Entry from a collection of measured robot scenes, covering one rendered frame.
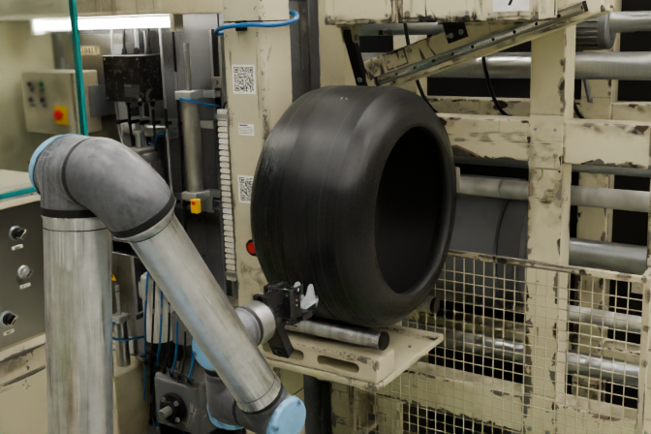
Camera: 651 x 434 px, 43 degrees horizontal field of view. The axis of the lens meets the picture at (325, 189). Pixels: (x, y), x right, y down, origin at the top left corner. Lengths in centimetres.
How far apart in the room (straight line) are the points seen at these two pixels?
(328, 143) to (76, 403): 78
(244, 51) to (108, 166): 91
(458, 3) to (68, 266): 117
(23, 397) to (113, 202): 96
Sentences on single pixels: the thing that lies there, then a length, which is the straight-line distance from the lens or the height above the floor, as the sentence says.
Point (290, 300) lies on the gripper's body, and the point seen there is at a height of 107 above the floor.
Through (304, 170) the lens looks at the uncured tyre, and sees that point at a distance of 183.
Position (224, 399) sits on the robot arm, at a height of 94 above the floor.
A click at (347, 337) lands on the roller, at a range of 202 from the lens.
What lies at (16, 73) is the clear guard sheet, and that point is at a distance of 206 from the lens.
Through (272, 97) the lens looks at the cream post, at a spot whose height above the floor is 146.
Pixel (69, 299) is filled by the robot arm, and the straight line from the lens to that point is 142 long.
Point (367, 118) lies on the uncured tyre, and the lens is 186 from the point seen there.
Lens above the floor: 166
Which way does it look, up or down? 12 degrees down
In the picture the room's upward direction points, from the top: 2 degrees counter-clockwise
